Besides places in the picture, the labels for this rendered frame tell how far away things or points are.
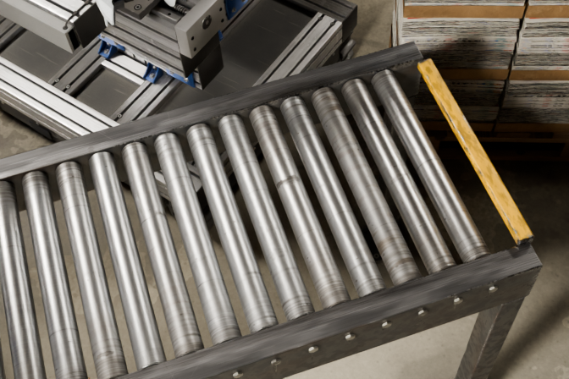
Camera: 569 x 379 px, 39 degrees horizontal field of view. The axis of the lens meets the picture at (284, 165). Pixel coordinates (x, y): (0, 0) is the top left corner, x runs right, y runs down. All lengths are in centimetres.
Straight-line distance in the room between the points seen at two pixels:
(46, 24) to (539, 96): 129
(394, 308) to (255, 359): 24
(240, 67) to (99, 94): 42
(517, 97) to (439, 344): 70
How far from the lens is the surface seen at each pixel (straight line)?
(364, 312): 137
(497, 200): 148
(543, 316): 231
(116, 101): 244
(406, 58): 168
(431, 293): 139
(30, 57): 264
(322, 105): 160
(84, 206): 154
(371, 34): 281
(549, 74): 224
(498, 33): 210
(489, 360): 183
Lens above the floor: 205
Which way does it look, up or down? 56 degrees down
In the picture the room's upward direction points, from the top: 5 degrees counter-clockwise
